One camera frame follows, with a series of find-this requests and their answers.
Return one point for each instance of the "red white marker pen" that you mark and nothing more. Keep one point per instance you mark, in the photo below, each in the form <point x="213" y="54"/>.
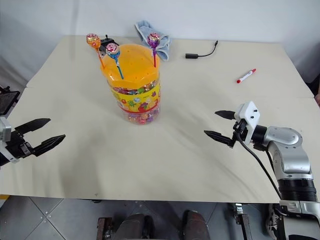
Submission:
<point x="245" y="76"/>

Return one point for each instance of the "black flat tray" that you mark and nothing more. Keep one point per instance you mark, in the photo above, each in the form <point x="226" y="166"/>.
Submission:
<point x="7" y="100"/>

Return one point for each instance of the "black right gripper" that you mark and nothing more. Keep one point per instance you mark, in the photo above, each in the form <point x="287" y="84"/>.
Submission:
<point x="240" y="131"/>

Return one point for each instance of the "yellow strip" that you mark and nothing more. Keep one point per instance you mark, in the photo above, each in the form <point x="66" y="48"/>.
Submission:
<point x="3" y="197"/>

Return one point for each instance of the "blue pink wrapped lollipop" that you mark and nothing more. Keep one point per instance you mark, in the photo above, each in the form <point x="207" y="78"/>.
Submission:
<point x="112" y="49"/>

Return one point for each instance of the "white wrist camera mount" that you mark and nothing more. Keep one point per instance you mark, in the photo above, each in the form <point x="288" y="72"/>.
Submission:
<point x="248" y="113"/>
<point x="5" y="130"/>

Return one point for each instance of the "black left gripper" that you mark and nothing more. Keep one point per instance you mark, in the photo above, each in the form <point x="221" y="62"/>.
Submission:
<point x="20" y="146"/>

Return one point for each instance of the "candy jar with yellow lid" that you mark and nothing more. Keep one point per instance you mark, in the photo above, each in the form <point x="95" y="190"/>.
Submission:
<point x="136" y="92"/>

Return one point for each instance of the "purple wrapped lollipop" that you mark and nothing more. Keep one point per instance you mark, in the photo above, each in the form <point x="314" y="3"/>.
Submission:
<point x="153" y="40"/>

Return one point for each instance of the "small black device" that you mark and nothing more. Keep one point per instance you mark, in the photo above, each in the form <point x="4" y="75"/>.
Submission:
<point x="105" y="43"/>

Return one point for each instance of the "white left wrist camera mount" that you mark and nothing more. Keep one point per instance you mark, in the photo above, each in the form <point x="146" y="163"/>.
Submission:
<point x="5" y="130"/>

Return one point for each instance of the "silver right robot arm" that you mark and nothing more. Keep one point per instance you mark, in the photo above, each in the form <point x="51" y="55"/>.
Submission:
<point x="290" y="150"/>

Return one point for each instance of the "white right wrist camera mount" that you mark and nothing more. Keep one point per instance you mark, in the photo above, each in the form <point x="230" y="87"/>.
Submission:
<point x="248" y="113"/>

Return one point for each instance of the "orange wrapped lollipop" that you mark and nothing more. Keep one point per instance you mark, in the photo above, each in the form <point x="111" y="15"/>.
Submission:
<point x="93" y="41"/>

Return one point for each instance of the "light blue towel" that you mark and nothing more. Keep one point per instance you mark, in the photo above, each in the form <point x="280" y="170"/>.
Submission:
<point x="147" y="31"/>

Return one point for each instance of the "dark rounded shape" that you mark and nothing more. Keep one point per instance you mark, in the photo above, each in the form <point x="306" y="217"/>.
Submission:
<point x="196" y="226"/>
<point x="135" y="227"/>

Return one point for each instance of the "rusty metal bracket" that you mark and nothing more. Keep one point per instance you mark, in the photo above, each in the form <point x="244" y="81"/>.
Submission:
<point x="103" y="228"/>

